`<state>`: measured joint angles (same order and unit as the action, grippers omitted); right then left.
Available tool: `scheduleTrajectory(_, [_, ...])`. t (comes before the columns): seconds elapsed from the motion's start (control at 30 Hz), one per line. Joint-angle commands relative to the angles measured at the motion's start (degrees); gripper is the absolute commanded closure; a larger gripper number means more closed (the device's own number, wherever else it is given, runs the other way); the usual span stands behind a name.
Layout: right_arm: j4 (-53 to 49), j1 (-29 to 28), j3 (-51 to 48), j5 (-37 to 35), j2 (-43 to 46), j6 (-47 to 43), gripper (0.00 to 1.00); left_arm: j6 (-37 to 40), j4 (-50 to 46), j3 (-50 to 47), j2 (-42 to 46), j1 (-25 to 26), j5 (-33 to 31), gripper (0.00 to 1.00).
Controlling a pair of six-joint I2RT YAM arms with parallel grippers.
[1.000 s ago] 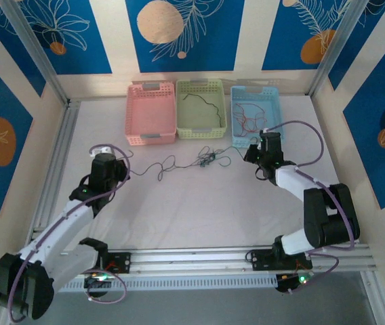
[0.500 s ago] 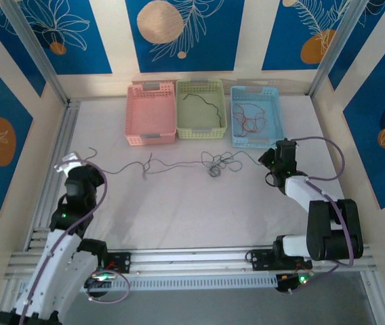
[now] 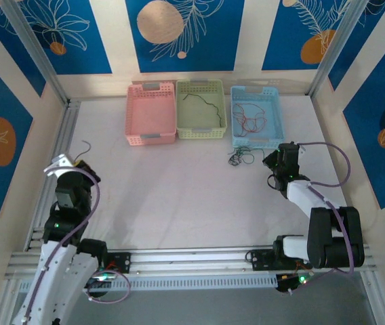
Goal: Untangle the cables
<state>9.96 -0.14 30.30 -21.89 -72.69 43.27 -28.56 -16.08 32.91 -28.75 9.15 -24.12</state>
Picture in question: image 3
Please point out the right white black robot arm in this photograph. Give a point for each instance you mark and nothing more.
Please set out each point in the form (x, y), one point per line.
(302, 198)

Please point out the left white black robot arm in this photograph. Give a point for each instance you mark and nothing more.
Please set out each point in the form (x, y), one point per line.
(60, 281)

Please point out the blue perforated plastic basket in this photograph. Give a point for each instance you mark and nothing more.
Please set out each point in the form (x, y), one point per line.
(274, 115)

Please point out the controller board with green light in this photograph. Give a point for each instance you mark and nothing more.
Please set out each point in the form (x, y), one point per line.
(99, 279)
(289, 281)

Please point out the pink perforated plastic basket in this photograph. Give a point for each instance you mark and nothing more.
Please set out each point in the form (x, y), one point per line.
(150, 111)

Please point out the green perforated plastic basket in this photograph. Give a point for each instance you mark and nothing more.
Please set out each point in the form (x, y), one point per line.
(199, 115)

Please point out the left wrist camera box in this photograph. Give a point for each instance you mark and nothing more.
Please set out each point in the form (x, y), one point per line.
(58, 164)

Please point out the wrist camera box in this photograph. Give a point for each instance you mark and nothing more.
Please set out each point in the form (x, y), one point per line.
(58, 164)
(302, 150)

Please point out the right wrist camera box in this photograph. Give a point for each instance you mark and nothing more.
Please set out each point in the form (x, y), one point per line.
(302, 150)

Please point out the aluminium frame rail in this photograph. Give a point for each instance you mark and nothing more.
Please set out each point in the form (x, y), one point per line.
(57, 142)
(7, 298)
(379, 301)

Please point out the aluminium frame post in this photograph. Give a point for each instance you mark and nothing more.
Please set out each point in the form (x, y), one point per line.
(343, 40)
(36, 50)

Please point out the long aluminium base rail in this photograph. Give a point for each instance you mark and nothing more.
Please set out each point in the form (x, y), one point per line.
(185, 259)

